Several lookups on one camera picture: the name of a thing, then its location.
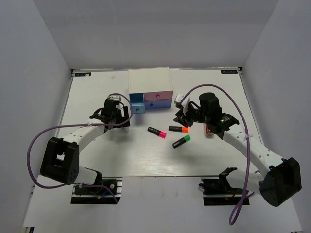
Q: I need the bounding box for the white drawer cabinet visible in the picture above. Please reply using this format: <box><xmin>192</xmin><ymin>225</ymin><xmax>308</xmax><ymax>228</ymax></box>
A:
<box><xmin>128</xmin><ymin>67</ymin><xmax>173</xmax><ymax>94</ymax></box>

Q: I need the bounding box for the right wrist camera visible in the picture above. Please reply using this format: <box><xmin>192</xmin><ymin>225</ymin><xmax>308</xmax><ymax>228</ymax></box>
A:
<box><xmin>174</xmin><ymin>93</ymin><xmax>184</xmax><ymax>108</ymax></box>

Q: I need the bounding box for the purple-blue wide drawer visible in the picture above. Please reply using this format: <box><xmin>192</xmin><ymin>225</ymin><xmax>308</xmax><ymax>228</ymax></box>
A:
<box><xmin>144</xmin><ymin>99</ymin><xmax>172</xmax><ymax>109</ymax></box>

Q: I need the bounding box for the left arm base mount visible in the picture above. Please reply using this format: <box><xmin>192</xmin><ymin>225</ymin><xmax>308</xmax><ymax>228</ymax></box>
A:
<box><xmin>70</xmin><ymin>177</ymin><xmax>123</xmax><ymax>205</ymax></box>

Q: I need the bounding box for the pink lid clear stationery case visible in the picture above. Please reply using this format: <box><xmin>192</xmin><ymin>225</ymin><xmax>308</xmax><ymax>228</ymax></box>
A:
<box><xmin>205</xmin><ymin>124</ymin><xmax>214</xmax><ymax>138</ymax></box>

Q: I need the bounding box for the pink cap highlighter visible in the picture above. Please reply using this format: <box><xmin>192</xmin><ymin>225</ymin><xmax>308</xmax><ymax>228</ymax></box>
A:
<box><xmin>147</xmin><ymin>127</ymin><xmax>167</xmax><ymax>138</ymax></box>

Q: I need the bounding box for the green cap highlighter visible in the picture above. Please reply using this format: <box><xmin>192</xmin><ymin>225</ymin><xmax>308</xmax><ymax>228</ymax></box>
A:
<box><xmin>172</xmin><ymin>135</ymin><xmax>191</xmax><ymax>149</ymax></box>

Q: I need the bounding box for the blue corner label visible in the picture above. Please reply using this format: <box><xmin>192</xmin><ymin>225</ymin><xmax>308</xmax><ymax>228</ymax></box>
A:
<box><xmin>221</xmin><ymin>70</ymin><xmax>238</xmax><ymax>74</ymax></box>
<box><xmin>74</xmin><ymin>72</ymin><xmax>91</xmax><ymax>77</ymax></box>

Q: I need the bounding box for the left blue corner label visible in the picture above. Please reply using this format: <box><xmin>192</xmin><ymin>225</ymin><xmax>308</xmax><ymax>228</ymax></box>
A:
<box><xmin>74</xmin><ymin>72</ymin><xmax>91</xmax><ymax>77</ymax></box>

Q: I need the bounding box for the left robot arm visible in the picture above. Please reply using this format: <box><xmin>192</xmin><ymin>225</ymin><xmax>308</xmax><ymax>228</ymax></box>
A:
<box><xmin>40</xmin><ymin>95</ymin><xmax>130</xmax><ymax>194</ymax></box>

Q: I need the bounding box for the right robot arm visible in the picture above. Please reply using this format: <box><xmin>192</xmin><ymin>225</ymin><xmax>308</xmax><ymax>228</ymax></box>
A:
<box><xmin>174</xmin><ymin>93</ymin><xmax>302</xmax><ymax>207</ymax></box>

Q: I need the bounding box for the orange cap highlighter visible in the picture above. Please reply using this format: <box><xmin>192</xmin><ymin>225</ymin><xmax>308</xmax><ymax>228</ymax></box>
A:
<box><xmin>168</xmin><ymin>126</ymin><xmax>189</xmax><ymax>133</ymax></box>

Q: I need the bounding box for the pink drawer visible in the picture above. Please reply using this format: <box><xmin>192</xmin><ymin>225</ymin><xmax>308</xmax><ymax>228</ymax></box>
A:
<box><xmin>144</xmin><ymin>91</ymin><xmax>173</xmax><ymax>101</ymax></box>

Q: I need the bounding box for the light blue small drawer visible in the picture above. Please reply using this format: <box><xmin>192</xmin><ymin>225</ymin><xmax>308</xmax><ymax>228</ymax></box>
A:
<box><xmin>129</xmin><ymin>93</ymin><xmax>145</xmax><ymax>114</ymax></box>

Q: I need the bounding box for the right blue corner label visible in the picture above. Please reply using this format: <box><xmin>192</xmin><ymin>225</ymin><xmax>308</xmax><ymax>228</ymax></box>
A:
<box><xmin>221</xmin><ymin>70</ymin><xmax>238</xmax><ymax>74</ymax></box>

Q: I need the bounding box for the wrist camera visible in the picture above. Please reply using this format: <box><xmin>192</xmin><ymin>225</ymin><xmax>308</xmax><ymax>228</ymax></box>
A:
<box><xmin>174</xmin><ymin>93</ymin><xmax>184</xmax><ymax>108</ymax></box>
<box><xmin>107</xmin><ymin>95</ymin><xmax>121</xmax><ymax>102</ymax></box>

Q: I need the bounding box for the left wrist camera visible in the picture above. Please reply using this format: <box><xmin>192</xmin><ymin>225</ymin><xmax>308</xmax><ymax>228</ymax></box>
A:
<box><xmin>107</xmin><ymin>95</ymin><xmax>121</xmax><ymax>102</ymax></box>

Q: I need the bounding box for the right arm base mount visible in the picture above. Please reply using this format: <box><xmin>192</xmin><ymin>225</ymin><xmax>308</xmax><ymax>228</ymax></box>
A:
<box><xmin>198</xmin><ymin>178</ymin><xmax>242</xmax><ymax>206</ymax></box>

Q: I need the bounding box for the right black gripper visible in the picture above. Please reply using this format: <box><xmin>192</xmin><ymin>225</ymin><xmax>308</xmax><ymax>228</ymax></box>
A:
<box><xmin>174</xmin><ymin>103</ymin><xmax>210</xmax><ymax>128</ymax></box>

